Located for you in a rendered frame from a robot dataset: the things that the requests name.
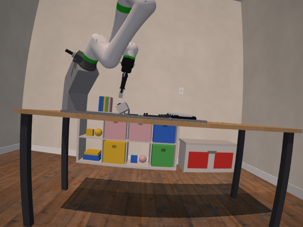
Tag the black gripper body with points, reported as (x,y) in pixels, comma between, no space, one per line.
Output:
(126,69)

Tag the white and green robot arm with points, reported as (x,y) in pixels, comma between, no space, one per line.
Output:
(129,17)

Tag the grey operator panel with coloured buttons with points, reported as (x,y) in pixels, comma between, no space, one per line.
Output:
(123,107)

